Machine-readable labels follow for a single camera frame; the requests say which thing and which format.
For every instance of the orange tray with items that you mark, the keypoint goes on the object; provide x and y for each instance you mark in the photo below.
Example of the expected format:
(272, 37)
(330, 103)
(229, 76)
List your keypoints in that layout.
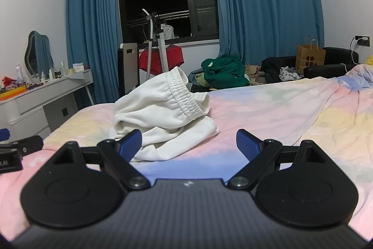
(11, 88)

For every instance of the white zip-up sweatshirt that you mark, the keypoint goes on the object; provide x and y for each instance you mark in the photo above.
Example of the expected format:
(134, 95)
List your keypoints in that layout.
(171, 119)

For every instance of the yellow cloth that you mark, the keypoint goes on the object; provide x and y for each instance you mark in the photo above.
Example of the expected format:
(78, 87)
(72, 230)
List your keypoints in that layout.
(369, 60)

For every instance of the blue curtain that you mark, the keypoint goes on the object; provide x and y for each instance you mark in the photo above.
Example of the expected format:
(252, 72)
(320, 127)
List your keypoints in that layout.
(254, 30)
(93, 35)

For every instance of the red garment on rack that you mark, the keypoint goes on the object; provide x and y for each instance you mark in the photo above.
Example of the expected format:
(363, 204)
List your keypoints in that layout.
(174, 56)

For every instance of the garment steamer stand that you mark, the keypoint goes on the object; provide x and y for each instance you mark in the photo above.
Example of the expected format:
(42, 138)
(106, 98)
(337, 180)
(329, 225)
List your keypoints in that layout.
(156, 35)

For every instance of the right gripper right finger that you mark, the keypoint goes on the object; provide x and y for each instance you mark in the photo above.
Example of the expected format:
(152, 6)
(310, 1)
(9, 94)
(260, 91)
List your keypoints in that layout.
(300, 186)

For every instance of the black clothes pile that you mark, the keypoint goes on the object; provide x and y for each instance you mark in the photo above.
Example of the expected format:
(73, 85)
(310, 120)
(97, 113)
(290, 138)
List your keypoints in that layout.
(271, 68)

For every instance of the white dressing table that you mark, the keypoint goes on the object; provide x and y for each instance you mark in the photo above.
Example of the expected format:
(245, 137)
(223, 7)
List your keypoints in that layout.
(42, 110)

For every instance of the pastel tie-dye bed cover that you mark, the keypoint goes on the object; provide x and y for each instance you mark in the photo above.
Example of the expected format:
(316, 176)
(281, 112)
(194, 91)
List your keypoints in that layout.
(335, 113)

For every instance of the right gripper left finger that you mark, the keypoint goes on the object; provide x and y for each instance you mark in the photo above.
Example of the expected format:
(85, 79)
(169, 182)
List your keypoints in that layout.
(79, 186)

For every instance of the black sofa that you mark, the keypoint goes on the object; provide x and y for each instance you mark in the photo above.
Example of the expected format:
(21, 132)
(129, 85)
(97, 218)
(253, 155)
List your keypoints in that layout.
(338, 62)

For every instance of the green sweatshirt pile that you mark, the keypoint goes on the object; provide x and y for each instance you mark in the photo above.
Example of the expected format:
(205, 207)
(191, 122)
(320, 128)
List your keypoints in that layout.
(225, 71)

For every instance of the right blue curtain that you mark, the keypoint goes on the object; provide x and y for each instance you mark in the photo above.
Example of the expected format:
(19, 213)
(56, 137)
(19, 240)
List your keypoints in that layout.
(254, 30)

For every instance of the brown paper bag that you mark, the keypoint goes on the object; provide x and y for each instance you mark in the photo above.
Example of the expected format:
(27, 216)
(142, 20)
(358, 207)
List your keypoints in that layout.
(309, 54)

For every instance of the wall socket with charger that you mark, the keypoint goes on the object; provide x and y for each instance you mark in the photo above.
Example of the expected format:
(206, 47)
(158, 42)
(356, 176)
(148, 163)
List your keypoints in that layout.
(362, 40)

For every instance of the left blue curtain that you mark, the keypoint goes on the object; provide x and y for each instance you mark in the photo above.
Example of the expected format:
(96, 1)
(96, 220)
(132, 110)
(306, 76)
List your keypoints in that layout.
(93, 35)

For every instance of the beige panel heater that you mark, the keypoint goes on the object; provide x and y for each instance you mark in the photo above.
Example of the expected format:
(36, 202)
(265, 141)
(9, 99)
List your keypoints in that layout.
(127, 68)

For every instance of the wavy frame mirror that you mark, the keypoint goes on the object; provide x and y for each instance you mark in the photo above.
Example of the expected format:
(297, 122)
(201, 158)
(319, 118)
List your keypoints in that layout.
(38, 58)

